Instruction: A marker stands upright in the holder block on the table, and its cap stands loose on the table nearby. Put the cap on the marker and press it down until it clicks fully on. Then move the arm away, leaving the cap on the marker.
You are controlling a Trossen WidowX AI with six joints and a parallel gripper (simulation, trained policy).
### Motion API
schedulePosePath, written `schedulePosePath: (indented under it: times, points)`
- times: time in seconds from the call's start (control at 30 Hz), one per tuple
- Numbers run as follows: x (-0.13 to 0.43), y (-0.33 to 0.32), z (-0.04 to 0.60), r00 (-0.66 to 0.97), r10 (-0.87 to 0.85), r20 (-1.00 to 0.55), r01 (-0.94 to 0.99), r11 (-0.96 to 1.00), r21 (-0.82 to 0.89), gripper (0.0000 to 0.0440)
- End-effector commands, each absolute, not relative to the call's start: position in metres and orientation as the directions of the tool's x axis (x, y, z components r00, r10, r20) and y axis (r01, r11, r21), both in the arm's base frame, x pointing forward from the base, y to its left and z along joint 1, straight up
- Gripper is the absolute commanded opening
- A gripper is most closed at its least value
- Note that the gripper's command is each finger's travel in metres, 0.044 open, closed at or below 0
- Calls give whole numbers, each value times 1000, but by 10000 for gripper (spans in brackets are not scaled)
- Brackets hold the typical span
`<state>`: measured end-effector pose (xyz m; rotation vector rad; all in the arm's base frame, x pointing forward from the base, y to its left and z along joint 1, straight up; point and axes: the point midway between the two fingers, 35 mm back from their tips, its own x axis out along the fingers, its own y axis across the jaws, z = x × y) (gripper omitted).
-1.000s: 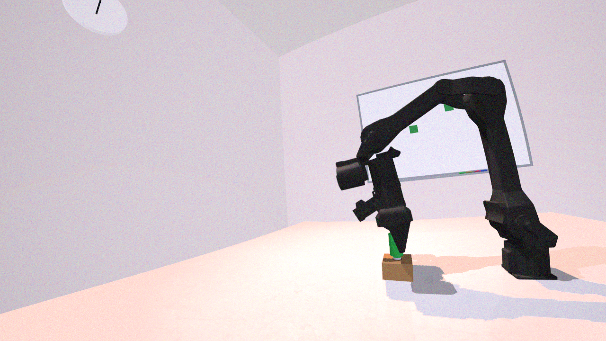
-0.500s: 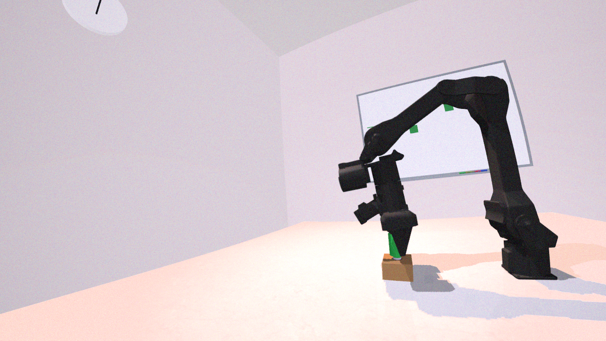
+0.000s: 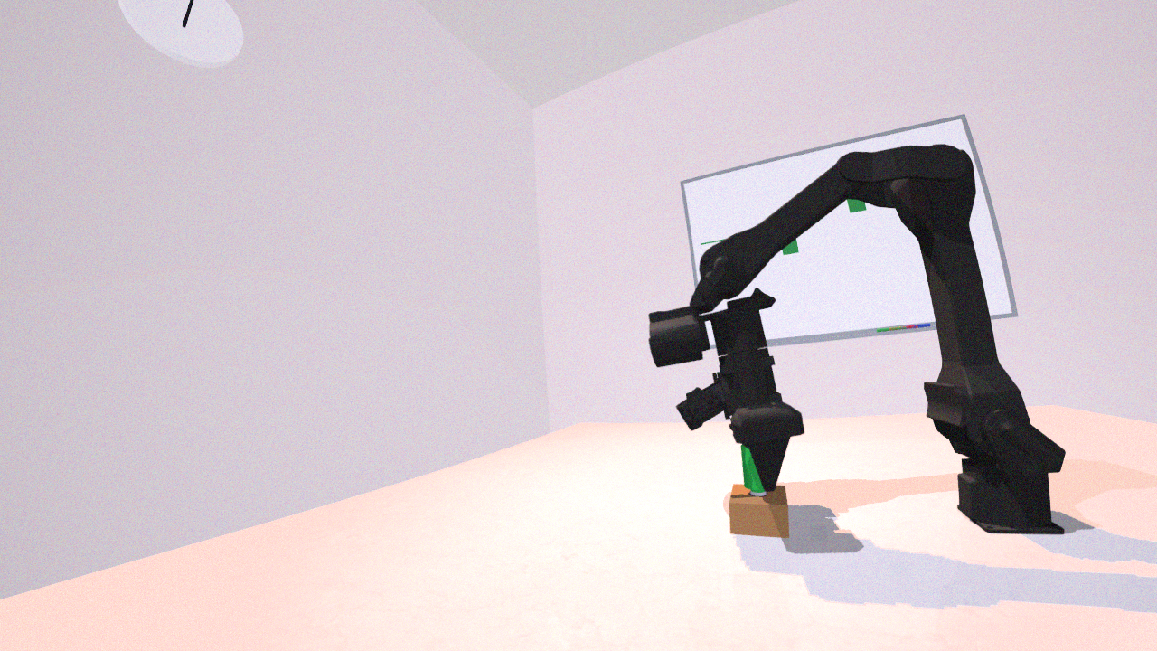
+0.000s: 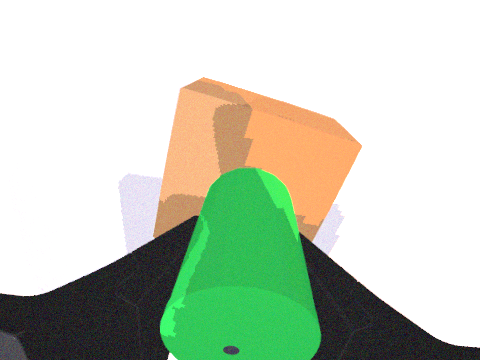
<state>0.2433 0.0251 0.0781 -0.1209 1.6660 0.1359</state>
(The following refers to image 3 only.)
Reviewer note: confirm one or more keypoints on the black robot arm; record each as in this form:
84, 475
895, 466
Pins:
1004, 487

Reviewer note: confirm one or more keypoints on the orange block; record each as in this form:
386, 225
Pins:
765, 515

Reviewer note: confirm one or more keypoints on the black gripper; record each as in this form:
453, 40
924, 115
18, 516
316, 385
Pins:
762, 422

